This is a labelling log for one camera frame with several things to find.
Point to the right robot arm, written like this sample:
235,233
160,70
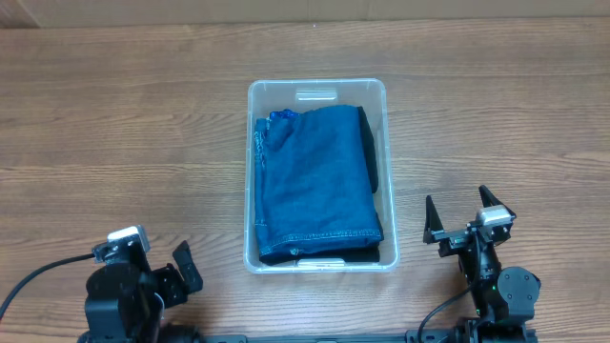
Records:
504,298

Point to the clear plastic container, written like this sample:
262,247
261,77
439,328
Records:
300,95

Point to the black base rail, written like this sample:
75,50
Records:
314,338

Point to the blue sequin cloth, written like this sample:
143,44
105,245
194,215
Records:
284,114

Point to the black cloth long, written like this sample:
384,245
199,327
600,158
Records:
369,150

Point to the blue terry towel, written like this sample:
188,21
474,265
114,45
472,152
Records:
310,178

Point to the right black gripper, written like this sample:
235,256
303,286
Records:
461,236

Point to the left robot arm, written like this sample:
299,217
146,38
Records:
127,299

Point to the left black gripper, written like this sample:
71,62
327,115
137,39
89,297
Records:
170,277

